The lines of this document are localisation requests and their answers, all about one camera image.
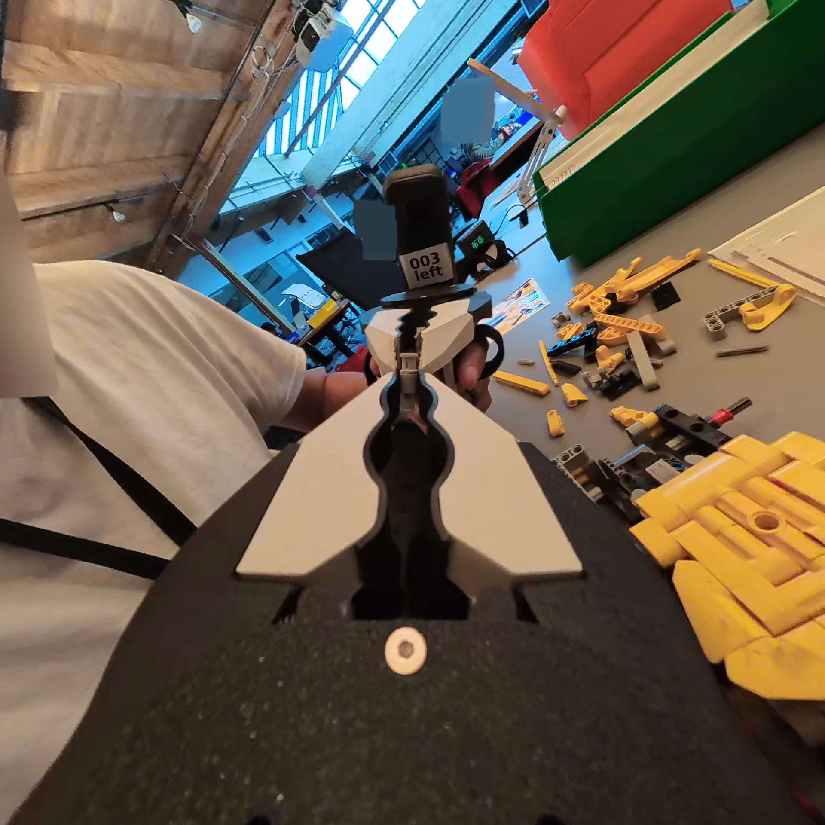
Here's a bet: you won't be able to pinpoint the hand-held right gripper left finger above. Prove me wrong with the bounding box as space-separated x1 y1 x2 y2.
235 374 407 621

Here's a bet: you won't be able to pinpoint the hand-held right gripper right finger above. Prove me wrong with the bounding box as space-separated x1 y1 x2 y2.
412 374 585 621

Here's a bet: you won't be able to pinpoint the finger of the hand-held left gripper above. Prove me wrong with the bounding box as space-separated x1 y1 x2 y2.
416 302 478 375
364 308 412 378

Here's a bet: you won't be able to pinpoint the yellow black brick car model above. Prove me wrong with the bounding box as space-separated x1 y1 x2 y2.
554 396 825 703

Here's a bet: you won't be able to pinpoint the person's left forearm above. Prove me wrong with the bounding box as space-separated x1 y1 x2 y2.
277 369 388 434

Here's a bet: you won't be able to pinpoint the grey desk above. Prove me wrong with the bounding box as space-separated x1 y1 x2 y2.
480 119 825 465

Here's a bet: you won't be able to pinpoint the person's left hand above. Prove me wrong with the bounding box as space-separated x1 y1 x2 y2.
451 334 496 415

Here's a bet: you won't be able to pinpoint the red chair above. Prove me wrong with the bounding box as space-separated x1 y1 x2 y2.
458 161 505 220

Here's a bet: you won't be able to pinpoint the black device green lights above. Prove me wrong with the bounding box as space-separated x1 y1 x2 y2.
454 219 516 279

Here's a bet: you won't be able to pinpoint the colourful leaflet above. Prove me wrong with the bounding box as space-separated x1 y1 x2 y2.
486 278 550 336

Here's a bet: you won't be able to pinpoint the yellow flat beam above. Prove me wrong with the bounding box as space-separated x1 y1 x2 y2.
493 370 551 397

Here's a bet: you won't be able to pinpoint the wooden document stand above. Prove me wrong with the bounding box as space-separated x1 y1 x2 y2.
467 58 568 210

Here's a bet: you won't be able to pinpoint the skylight window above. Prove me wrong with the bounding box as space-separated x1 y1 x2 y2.
258 0 426 159

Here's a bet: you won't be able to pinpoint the red box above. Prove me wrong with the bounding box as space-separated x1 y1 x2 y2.
517 0 736 141

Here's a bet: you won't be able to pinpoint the green box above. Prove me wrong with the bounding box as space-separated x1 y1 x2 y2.
538 0 825 268

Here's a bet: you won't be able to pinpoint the grey angled beam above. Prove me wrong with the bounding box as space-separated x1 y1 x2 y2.
703 293 774 340

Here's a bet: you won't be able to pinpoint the long yellow rod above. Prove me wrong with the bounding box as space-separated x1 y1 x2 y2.
708 258 782 289

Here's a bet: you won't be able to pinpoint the yellow curved panel piece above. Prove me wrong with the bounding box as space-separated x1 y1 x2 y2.
738 282 798 333

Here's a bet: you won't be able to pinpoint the open instruction booklet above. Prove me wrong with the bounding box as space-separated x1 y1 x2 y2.
708 187 825 307

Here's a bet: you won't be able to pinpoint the black shoulder strap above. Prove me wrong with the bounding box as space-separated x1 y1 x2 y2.
0 396 197 581

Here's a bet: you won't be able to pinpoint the ceiling mounted camera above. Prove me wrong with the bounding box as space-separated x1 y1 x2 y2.
293 0 353 72

